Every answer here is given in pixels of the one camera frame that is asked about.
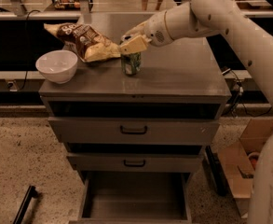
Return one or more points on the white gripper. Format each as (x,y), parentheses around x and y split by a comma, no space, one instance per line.
(155,30)

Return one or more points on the green soda can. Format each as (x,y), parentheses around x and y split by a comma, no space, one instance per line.
(131,63)

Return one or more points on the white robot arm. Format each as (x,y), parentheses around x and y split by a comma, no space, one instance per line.
(252,45)

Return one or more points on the grey metal drawer cabinet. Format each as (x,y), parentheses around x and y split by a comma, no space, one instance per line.
(179,81)

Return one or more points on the grey top drawer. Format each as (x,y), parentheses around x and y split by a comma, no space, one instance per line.
(134,131)

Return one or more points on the grey middle drawer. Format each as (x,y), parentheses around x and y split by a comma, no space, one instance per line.
(134,163)

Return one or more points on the grey open bottom drawer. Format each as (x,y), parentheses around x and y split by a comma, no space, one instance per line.
(134,198)

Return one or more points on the brown chip bag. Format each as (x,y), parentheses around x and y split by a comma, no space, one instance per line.
(89,44)

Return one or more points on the white ceramic bowl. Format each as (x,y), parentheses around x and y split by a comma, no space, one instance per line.
(58,66)

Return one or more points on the brown cardboard box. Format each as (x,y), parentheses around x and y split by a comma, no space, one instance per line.
(235,161)

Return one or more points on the red apple in box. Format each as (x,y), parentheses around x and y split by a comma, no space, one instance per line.
(254,163)

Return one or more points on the black bar on floor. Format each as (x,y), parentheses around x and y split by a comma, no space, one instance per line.
(30,194)

